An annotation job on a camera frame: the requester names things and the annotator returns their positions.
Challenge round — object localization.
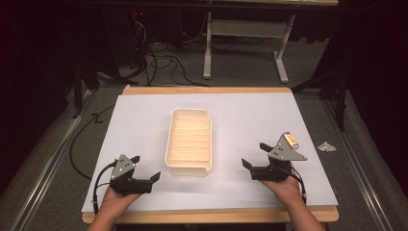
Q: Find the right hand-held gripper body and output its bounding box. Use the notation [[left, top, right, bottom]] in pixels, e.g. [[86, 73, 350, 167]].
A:
[[250, 134, 308, 183]]

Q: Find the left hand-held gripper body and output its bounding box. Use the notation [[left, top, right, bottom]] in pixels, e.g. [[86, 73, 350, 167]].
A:
[[109, 153, 153, 197]]

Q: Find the white slotted plastic tray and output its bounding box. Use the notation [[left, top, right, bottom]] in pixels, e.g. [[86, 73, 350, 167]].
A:
[[164, 107, 214, 177]]

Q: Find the person's left hand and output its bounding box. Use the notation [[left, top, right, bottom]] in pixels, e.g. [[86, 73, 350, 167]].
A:
[[100, 186, 143, 219]]

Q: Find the person's right hand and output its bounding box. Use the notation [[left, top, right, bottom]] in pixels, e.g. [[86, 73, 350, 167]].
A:
[[260, 162, 306, 206]]

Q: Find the white table cover sheet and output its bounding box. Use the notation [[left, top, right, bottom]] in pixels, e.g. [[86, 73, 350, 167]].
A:
[[81, 92, 340, 214]]

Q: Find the crumpled white paper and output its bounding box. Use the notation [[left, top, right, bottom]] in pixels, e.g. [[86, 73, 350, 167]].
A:
[[317, 141, 338, 153]]

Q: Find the dark metal stand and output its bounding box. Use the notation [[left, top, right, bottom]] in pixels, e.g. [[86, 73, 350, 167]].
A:
[[292, 68, 349, 133], [71, 57, 129, 119]]

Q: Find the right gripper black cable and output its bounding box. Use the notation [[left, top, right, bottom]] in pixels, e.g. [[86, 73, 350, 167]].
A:
[[278, 164, 308, 205]]

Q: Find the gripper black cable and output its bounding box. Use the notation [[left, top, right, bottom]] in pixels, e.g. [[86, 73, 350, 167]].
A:
[[91, 160, 118, 216], [278, 164, 308, 205]]

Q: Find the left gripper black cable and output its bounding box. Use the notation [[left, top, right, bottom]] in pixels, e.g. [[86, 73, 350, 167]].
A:
[[91, 160, 118, 216]]

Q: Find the long black floor cable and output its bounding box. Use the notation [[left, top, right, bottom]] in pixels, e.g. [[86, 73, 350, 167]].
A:
[[68, 104, 115, 181]]

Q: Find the metal floor rail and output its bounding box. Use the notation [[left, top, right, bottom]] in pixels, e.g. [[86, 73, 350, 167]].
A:
[[320, 95, 398, 231], [6, 90, 94, 231]]

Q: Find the tangle of black cables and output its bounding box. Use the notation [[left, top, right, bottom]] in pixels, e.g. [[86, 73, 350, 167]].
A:
[[128, 18, 210, 88]]

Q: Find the white metal frame desk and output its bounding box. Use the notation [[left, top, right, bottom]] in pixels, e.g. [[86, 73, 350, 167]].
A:
[[198, 0, 340, 85]]

